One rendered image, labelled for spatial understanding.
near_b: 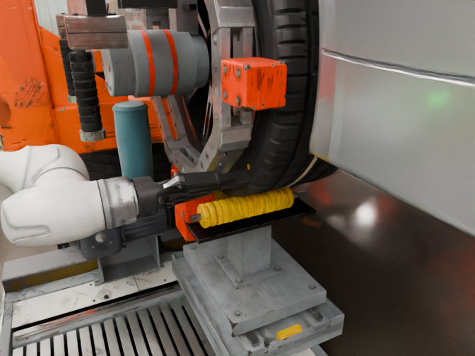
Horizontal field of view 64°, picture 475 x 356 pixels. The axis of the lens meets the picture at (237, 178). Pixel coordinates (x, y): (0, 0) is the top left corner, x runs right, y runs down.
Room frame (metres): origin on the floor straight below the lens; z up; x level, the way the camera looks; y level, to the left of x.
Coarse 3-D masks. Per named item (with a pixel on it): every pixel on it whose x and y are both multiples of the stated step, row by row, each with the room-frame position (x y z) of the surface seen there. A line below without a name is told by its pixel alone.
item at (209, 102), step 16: (208, 16) 1.16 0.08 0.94; (256, 16) 0.72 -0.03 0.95; (208, 32) 0.98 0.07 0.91; (256, 32) 0.71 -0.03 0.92; (208, 48) 0.99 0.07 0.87; (256, 48) 0.71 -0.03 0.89; (208, 80) 1.01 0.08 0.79; (192, 96) 1.10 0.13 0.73; (208, 96) 0.98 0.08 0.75; (192, 112) 1.08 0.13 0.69; (208, 112) 0.99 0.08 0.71; (256, 112) 0.71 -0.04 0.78; (192, 128) 1.05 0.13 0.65; (208, 128) 0.99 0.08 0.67
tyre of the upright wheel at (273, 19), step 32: (256, 0) 0.71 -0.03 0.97; (288, 0) 0.66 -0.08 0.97; (288, 32) 0.64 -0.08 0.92; (288, 64) 0.63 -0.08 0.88; (288, 96) 0.64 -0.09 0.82; (256, 128) 0.70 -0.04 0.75; (288, 128) 0.65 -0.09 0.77; (256, 160) 0.70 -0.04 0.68; (288, 160) 0.70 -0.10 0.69; (320, 160) 0.74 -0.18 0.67; (224, 192) 0.85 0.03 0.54; (256, 192) 0.76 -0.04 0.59
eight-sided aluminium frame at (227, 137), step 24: (216, 0) 0.65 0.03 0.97; (240, 0) 0.67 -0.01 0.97; (144, 24) 1.10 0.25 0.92; (216, 24) 0.65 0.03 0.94; (240, 24) 0.66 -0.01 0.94; (216, 48) 0.66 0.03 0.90; (240, 48) 0.67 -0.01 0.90; (216, 72) 0.66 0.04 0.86; (168, 96) 1.09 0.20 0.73; (216, 96) 0.66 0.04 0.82; (216, 120) 0.66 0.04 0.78; (240, 120) 0.67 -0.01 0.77; (168, 144) 0.98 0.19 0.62; (216, 144) 0.66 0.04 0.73; (240, 144) 0.67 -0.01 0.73; (192, 168) 0.82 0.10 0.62; (216, 168) 0.78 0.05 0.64
